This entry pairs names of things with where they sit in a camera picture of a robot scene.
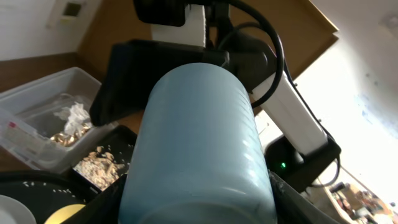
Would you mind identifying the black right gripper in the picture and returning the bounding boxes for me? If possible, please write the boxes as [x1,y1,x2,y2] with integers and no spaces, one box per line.
[89,39,229,126]

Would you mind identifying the black rectangular tray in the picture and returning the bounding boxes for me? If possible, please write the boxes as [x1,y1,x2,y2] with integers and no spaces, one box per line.
[64,125,137,195]

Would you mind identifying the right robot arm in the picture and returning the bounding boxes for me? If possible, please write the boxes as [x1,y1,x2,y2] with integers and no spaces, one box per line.
[90,1,341,192]

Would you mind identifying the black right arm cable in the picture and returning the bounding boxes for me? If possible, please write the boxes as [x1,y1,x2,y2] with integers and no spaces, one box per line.
[217,0,341,189]

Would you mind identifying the yellow bowl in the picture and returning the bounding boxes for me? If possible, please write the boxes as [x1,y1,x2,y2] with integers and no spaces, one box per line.
[44,204,85,224]

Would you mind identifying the clear plastic bin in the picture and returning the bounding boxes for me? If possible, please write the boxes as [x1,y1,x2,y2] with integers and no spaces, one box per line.
[1,67,117,174]
[19,93,88,139]

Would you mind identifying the nut shell food scraps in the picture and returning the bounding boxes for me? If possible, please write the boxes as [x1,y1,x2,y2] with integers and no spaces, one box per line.
[73,146,129,191]

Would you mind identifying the inner clear plastic bin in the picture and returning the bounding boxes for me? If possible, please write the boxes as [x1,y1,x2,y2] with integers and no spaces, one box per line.
[19,93,88,139]

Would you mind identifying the blue cup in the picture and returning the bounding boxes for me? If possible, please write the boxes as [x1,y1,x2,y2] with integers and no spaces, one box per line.
[118,63,277,223]

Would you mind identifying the round black tray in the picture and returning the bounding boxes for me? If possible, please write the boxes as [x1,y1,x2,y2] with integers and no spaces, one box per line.
[1,170,96,223]

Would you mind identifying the grey round plate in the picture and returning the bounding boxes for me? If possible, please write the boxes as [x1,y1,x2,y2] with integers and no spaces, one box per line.
[1,195,37,224]

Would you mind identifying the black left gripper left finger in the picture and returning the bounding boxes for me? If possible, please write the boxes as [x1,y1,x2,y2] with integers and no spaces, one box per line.
[62,175,127,224]

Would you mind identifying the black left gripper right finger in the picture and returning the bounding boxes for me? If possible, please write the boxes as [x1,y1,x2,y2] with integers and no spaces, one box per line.
[269,171,338,224]

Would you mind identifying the white tissue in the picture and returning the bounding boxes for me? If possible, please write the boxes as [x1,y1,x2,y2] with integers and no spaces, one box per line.
[53,102,93,138]

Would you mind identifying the outer clear plastic bin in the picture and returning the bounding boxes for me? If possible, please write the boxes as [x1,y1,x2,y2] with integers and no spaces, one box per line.
[1,67,117,174]

